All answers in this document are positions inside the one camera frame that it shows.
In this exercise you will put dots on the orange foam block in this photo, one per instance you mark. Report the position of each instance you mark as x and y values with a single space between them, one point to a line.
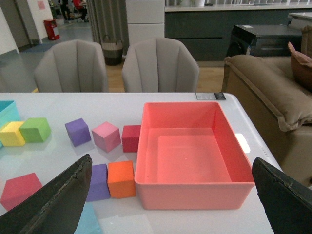
120 180

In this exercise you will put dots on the teal plastic bin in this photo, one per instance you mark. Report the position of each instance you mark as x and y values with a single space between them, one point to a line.
8 112

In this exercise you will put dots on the white cabinet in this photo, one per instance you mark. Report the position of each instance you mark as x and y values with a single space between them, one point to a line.
145 19

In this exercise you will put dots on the grey chair left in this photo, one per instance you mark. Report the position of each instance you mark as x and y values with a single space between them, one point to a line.
73 66

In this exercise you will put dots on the dark grey counter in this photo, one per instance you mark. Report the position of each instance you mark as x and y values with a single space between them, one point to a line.
206 31

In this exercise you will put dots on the dark red foam block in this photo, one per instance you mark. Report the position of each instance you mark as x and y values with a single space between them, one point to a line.
130 138

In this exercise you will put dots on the light blue foam block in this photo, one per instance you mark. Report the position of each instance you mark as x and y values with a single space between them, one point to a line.
88 223

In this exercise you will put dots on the grey curtain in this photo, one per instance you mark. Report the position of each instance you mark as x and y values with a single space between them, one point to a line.
108 17

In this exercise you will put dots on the pink foam block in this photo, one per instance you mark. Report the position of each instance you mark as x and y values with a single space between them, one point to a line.
106 136

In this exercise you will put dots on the purple foam block far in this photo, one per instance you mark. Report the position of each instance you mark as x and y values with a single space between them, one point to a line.
78 132

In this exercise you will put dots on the red foam block left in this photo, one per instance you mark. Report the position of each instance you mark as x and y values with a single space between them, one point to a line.
18 189

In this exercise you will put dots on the salmon pink plastic bin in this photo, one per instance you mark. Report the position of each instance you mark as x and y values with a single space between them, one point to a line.
190 159

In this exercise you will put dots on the black appliance box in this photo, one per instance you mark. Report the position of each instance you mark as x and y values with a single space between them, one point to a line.
263 40

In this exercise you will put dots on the woven basket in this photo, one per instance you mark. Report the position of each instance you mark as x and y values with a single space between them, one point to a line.
112 50

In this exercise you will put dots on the red trash bin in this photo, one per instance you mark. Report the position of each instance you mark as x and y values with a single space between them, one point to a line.
51 29

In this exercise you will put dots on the purple foam block near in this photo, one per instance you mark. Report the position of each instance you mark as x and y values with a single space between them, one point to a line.
98 186

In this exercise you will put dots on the table label sticker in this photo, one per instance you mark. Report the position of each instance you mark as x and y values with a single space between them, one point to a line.
210 96

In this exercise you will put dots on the purple foam block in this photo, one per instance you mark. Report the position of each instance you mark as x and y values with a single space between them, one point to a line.
78 132
98 186

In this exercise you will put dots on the grey chair right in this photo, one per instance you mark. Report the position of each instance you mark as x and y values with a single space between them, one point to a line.
159 65

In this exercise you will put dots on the brown cushion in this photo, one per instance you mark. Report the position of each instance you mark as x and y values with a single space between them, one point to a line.
301 66

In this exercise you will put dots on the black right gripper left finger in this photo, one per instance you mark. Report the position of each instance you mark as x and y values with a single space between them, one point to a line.
55 208

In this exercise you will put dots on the yellow foam block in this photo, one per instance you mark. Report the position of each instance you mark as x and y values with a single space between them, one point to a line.
10 135

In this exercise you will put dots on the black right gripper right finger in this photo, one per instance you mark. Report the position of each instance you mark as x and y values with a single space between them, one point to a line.
287 203

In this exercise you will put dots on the brown sofa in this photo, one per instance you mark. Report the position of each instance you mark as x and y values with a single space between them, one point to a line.
278 106

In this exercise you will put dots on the grey chair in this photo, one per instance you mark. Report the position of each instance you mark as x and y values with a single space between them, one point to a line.
73 66
159 65

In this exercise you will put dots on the green foam block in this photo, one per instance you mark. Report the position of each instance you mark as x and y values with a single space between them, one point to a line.
35 129

